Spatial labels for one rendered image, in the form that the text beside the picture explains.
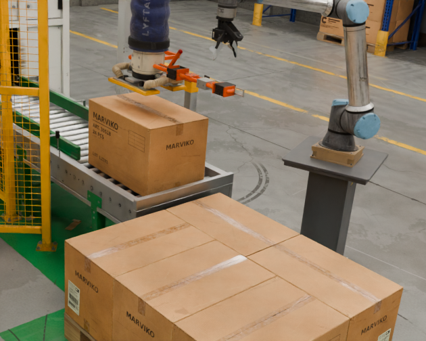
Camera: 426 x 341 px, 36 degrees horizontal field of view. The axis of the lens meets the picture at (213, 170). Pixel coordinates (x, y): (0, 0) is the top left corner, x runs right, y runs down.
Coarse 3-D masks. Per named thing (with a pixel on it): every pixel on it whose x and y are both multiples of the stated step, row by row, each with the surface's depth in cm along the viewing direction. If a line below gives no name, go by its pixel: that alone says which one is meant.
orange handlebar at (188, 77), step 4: (164, 52) 386; (168, 52) 383; (172, 52) 383; (128, 56) 366; (168, 56) 373; (172, 56) 375; (156, 64) 352; (160, 64) 354; (156, 68) 351; (160, 68) 348; (164, 68) 346; (180, 76) 338; (184, 76) 336; (188, 76) 334; (192, 76) 333; (196, 76) 335; (188, 80) 334; (192, 80) 332; (196, 80) 330; (208, 84) 324; (212, 84) 327; (228, 92) 316; (232, 92) 316
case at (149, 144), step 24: (120, 96) 385; (144, 96) 389; (96, 120) 374; (120, 120) 355; (144, 120) 347; (168, 120) 350; (192, 120) 353; (96, 144) 379; (120, 144) 359; (144, 144) 342; (168, 144) 347; (192, 144) 359; (120, 168) 364; (144, 168) 346; (168, 168) 353; (192, 168) 365; (144, 192) 351
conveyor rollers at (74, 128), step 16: (0, 96) 503; (16, 96) 503; (32, 112) 475; (64, 112) 483; (64, 128) 446; (80, 128) 453; (80, 144) 424; (80, 160) 396; (208, 176) 387; (128, 192) 358
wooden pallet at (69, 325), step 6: (66, 318) 318; (66, 324) 319; (72, 324) 314; (66, 330) 321; (72, 330) 316; (78, 330) 311; (84, 330) 307; (66, 336) 322; (72, 336) 317; (78, 336) 312; (84, 336) 313; (90, 336) 304
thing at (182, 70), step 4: (168, 68) 340; (172, 68) 343; (176, 68) 344; (180, 68) 345; (184, 68) 340; (188, 68) 342; (168, 72) 342; (172, 72) 339; (176, 72) 337; (180, 72) 339; (184, 72) 341; (188, 72) 343; (168, 76) 342; (172, 76) 339; (176, 76) 338; (176, 80) 339; (180, 80) 340
